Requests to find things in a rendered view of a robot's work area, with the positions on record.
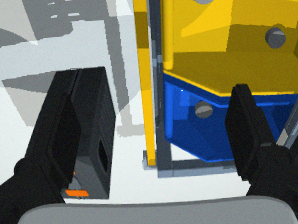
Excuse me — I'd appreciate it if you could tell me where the yellow open bin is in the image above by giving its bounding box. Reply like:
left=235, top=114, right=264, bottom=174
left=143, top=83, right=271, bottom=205
left=160, top=0, right=298, bottom=96

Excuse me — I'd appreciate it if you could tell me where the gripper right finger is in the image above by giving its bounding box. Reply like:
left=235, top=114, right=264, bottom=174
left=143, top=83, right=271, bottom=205
left=225, top=84, right=298, bottom=215

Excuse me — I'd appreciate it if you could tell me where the blue open bin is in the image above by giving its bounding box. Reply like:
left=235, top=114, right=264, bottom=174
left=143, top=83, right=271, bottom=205
left=163, top=71, right=298, bottom=162

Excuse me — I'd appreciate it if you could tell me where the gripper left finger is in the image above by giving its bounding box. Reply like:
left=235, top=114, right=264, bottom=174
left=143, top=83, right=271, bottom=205
left=0, top=92, right=81, bottom=224

